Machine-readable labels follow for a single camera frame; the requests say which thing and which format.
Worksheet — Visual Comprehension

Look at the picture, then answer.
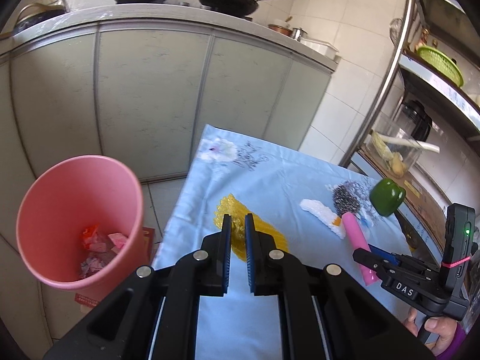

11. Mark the pink foam roll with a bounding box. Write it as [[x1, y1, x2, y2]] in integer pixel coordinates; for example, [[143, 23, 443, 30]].
[[342, 212, 378, 286]]

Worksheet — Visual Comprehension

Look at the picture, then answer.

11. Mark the purple sleeve forearm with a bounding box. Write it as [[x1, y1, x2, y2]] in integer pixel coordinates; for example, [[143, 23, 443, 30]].
[[434, 319, 466, 359]]

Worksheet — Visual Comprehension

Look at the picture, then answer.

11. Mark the clear plastic vegetable container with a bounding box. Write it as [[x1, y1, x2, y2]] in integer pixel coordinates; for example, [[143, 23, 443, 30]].
[[364, 114, 440, 178]]

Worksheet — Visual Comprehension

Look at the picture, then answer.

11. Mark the pink plastic trash bin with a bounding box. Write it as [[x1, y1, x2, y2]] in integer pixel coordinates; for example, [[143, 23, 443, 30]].
[[16, 155, 149, 301]]

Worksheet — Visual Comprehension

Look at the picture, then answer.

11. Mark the green bell pepper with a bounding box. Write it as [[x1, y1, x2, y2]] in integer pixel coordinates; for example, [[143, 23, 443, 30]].
[[369, 178, 406, 217]]

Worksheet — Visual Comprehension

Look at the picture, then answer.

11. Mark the black wok wooden handle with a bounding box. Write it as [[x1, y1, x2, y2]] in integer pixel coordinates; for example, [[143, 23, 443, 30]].
[[197, 0, 303, 18]]

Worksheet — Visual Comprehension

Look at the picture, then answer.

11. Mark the trash in bin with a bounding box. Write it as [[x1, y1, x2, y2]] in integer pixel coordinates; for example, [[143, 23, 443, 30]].
[[80, 224, 128, 279]]

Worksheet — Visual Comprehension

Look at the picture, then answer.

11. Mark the white plastic tray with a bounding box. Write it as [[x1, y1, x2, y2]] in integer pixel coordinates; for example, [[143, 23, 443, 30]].
[[300, 38, 341, 63]]

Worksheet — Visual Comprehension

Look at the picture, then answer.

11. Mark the person's right hand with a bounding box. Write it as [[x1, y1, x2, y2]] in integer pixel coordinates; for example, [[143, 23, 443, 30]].
[[403, 308, 461, 357]]

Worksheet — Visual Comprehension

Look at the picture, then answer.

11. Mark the black blender jug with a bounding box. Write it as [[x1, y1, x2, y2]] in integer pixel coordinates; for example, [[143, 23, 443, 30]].
[[394, 100, 433, 141]]

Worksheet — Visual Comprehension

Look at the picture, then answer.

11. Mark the grey kitchen cabinet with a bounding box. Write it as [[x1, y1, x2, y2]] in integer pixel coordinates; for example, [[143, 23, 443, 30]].
[[1, 4, 338, 359]]

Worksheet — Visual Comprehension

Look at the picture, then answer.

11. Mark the yellow foam fruit net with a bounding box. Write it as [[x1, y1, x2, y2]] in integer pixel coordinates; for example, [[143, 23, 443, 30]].
[[213, 193, 290, 263]]

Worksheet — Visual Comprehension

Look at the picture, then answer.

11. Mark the steel wool scourer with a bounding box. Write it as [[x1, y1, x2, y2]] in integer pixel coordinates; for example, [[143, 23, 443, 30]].
[[333, 182, 361, 217]]

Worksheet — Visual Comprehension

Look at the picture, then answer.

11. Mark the green plastic basket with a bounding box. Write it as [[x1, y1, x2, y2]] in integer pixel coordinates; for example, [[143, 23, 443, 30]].
[[416, 46, 464, 88]]

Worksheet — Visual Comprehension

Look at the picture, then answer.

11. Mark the dark pot with handle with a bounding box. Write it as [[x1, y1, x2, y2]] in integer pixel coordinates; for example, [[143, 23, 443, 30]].
[[1, 2, 67, 40]]

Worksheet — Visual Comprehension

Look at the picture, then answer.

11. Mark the light blue tablecloth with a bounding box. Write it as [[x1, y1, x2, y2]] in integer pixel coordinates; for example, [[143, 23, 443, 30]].
[[154, 126, 409, 359]]

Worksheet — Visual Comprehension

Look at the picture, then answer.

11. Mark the steel shelf rack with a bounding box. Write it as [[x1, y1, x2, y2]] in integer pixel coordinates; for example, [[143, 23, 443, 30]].
[[338, 0, 480, 233]]

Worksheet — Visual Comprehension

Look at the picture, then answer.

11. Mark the copper small pot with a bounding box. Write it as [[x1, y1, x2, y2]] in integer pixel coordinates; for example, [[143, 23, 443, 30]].
[[268, 16, 293, 37]]

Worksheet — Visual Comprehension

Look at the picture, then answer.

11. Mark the small steel cup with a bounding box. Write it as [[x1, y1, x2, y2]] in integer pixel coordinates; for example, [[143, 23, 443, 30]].
[[290, 28, 308, 42]]

